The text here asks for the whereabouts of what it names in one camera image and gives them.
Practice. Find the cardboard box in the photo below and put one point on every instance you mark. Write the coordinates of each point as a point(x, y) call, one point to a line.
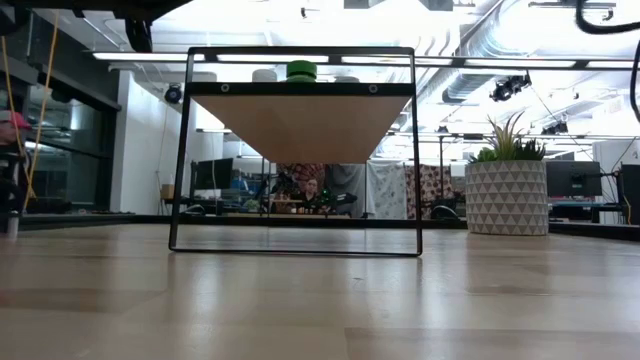
point(168, 191)

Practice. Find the black computer monitor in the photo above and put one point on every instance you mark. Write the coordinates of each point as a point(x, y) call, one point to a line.
point(214, 174)
point(631, 192)
point(573, 178)

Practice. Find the ceiling light strip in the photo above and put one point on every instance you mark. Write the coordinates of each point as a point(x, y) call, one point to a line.
point(145, 56)

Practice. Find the orange bottle white cap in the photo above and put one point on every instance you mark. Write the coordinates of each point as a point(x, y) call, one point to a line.
point(264, 75)

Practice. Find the wooden shelf black metal frame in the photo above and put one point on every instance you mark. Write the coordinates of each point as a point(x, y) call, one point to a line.
point(305, 125)

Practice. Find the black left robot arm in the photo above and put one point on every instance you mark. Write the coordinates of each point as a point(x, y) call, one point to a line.
point(137, 12)

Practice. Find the round black spotlight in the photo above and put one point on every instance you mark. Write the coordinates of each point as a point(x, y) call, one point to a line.
point(173, 94)

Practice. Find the small white cylinder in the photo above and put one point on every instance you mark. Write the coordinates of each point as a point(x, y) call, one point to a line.
point(12, 223)

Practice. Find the potted succulent triangle-pattern pot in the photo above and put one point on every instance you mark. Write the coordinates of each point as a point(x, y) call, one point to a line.
point(505, 200)

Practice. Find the person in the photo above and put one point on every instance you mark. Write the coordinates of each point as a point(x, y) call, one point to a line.
point(10, 130)
point(311, 192)

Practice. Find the red mandala tapestry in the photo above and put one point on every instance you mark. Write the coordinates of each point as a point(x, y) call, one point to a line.
point(300, 170)

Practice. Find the grey hanging cloth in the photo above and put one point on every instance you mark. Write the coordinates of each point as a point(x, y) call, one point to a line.
point(345, 177)

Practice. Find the black table frame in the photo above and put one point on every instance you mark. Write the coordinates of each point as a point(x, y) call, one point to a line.
point(75, 221)

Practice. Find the floral hanging cloth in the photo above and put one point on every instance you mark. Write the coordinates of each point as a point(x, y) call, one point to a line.
point(430, 187)

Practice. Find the green medicine bottle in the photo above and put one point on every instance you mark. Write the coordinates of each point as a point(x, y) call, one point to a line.
point(301, 69)

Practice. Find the white patterned hanging cloth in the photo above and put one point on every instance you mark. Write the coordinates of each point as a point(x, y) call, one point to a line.
point(386, 190)

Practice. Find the black ceiling camera cluster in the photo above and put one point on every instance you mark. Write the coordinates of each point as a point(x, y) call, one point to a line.
point(555, 128)
point(510, 87)

